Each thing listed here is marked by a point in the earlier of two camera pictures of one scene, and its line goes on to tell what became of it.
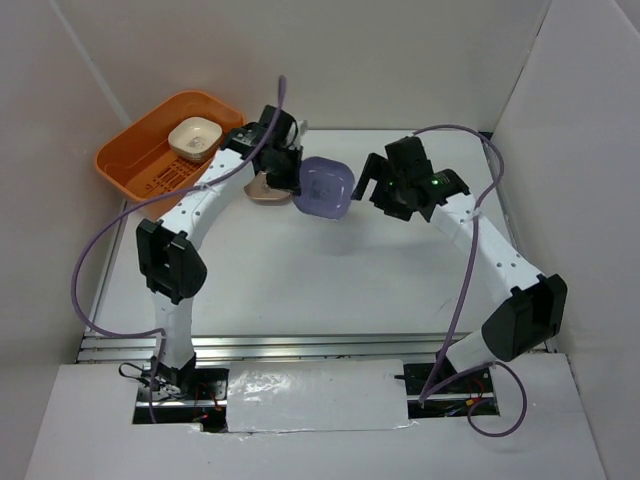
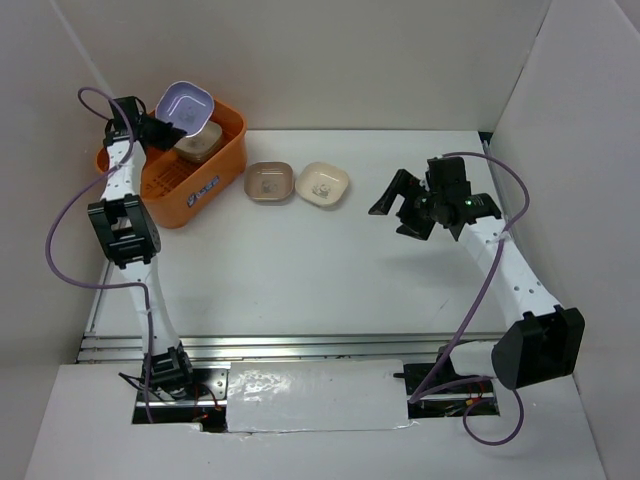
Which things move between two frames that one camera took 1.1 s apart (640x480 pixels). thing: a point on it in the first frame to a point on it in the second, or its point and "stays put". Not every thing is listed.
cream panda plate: (195, 139) stays put
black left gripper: (288, 182) to (170, 134)
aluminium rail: (267, 348) stays put
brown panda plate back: (259, 191) stays put
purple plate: (326, 187) to (188, 106)
